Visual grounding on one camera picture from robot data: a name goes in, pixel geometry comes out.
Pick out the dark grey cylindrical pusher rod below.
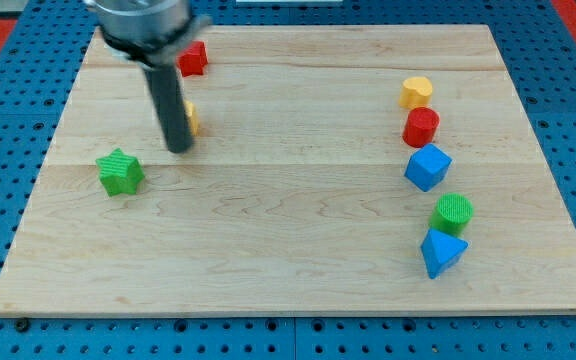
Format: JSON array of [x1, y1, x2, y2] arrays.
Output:
[[144, 65, 194, 154]]

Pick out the red star block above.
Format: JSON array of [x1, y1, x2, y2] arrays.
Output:
[[177, 41, 208, 77]]

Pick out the green star block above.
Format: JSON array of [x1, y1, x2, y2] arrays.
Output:
[[95, 148, 145, 197]]

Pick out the yellow heart block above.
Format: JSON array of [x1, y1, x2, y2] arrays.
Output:
[[398, 76, 433, 110]]

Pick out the yellow block behind rod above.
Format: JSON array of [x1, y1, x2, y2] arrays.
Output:
[[184, 100, 200, 136]]

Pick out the light wooden board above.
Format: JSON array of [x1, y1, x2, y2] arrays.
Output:
[[0, 25, 576, 318]]

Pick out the red cylinder block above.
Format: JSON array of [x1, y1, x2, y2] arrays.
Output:
[[402, 107, 440, 148]]

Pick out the blue cube block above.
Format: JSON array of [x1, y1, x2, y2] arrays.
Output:
[[404, 144, 452, 192]]

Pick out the green cylinder block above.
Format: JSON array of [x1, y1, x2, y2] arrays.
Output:
[[429, 193, 474, 237]]

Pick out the blue triangular prism block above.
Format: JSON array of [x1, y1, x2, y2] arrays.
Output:
[[420, 229, 469, 279]]

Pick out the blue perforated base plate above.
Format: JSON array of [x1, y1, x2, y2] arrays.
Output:
[[0, 0, 576, 359]]

